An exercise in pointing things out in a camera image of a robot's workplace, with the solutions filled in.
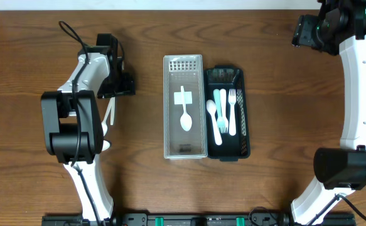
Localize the white spoon bowl down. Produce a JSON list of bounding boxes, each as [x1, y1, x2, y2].
[[102, 122, 108, 136]]

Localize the white spoon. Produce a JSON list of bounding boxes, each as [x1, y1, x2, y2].
[[206, 100, 222, 146], [180, 86, 192, 131]]

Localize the white fork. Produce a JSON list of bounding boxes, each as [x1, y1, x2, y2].
[[220, 89, 229, 134], [228, 89, 237, 136], [213, 89, 226, 134]]

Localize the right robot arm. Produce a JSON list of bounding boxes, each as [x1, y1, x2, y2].
[[281, 0, 366, 225]]

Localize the white spoon lying sideways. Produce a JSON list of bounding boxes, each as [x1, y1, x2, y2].
[[102, 140, 111, 151]]

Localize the black plastic basket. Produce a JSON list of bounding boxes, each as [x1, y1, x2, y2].
[[204, 65, 250, 161]]

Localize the clear plastic basket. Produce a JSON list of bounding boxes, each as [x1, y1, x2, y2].
[[163, 54, 208, 159]]

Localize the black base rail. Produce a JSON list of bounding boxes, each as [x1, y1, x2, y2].
[[41, 210, 357, 226]]

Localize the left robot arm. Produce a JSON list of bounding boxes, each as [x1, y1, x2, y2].
[[41, 33, 136, 225]]

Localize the white spoon bowl up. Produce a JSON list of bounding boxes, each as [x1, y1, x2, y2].
[[102, 97, 116, 126]]

